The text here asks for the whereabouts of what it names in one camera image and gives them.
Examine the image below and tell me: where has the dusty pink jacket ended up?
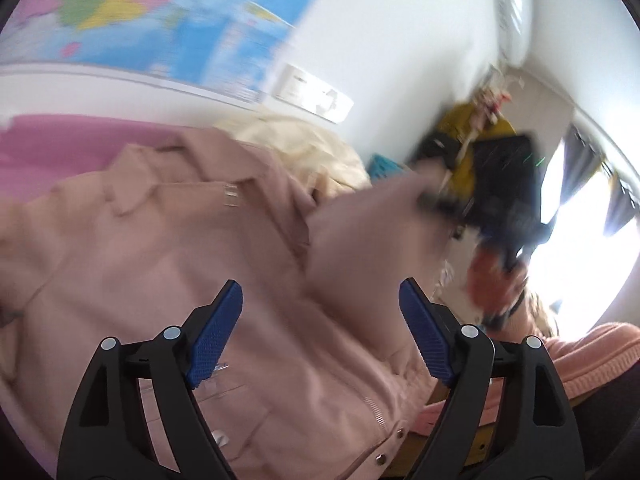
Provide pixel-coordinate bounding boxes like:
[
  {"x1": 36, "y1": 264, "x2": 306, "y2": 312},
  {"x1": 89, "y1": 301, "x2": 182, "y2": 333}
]
[{"x1": 0, "y1": 126, "x2": 482, "y2": 480}]

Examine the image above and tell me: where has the pink knitted sleeve forearm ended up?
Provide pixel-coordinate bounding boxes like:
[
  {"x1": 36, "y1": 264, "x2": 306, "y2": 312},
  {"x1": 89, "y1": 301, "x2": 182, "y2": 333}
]
[{"x1": 398, "y1": 307, "x2": 639, "y2": 437}]

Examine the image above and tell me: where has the right hand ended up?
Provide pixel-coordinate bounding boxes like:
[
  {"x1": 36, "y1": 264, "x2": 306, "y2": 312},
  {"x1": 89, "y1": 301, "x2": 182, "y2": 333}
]
[{"x1": 466, "y1": 245, "x2": 528, "y2": 332}]

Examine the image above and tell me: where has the mustard yellow hanging coat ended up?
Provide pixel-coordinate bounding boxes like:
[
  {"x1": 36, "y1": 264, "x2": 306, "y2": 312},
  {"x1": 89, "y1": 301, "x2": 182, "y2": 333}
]
[{"x1": 409, "y1": 100, "x2": 515, "y2": 204}]

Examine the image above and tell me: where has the cream yellow garment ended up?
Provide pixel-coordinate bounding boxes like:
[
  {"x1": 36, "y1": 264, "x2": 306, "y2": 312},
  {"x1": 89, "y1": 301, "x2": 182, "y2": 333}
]
[{"x1": 215, "y1": 115, "x2": 371, "y2": 203}]

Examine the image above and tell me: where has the white air conditioner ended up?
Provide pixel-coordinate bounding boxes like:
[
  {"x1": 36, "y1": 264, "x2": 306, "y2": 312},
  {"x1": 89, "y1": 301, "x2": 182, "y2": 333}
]
[{"x1": 495, "y1": 0, "x2": 534, "y2": 68}]

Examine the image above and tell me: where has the pink floral bed sheet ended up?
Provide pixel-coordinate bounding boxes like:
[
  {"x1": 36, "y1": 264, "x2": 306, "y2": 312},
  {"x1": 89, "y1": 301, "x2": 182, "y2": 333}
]
[{"x1": 1, "y1": 115, "x2": 198, "y2": 202}]

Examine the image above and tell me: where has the white wall socket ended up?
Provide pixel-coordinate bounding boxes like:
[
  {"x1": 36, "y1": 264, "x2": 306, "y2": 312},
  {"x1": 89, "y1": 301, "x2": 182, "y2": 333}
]
[{"x1": 273, "y1": 65, "x2": 354, "y2": 125}]

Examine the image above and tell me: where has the colourful wall map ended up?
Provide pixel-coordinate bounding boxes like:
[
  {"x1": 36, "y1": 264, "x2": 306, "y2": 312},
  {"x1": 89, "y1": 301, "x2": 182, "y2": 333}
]
[{"x1": 1, "y1": 0, "x2": 316, "y2": 103}]

